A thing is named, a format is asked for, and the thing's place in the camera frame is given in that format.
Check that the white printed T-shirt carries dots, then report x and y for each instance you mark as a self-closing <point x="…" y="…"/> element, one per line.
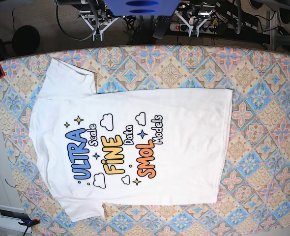
<point x="143" y="147"/>

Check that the white wall socket box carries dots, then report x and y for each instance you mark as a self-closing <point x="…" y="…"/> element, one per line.
<point x="14" y="213"/>

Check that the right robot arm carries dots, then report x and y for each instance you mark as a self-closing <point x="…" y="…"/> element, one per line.
<point x="94" y="13"/>

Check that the black round stool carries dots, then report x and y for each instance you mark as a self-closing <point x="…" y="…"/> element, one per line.
<point x="25" y="40"/>

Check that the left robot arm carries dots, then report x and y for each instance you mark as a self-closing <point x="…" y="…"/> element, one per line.
<point x="196" y="16"/>

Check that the patterned tablecloth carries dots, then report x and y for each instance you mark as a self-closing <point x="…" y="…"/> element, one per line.
<point x="254" y="194"/>

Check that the blue orange clamp lower left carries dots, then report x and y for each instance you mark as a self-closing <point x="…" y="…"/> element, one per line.
<point x="27" y="222"/>

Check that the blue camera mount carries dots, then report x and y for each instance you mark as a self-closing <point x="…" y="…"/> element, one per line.
<point x="142" y="7"/>

